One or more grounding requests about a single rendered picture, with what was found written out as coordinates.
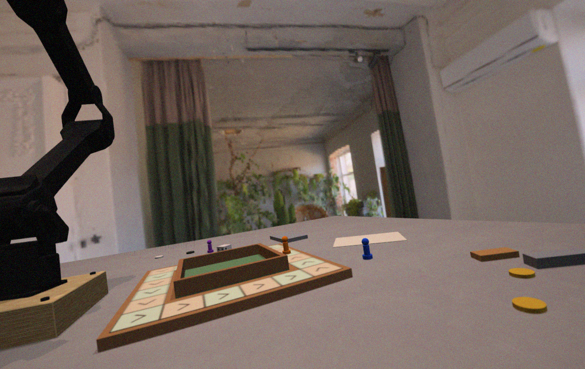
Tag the white die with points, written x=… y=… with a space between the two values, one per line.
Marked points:
x=224 y=247

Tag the yellow flat disc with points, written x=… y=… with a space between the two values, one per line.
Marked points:
x=521 y=273
x=529 y=305

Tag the orange game pawn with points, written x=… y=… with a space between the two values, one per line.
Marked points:
x=285 y=245

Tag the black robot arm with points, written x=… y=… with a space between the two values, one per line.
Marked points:
x=27 y=204

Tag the blue game pawn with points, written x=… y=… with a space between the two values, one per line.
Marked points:
x=366 y=255

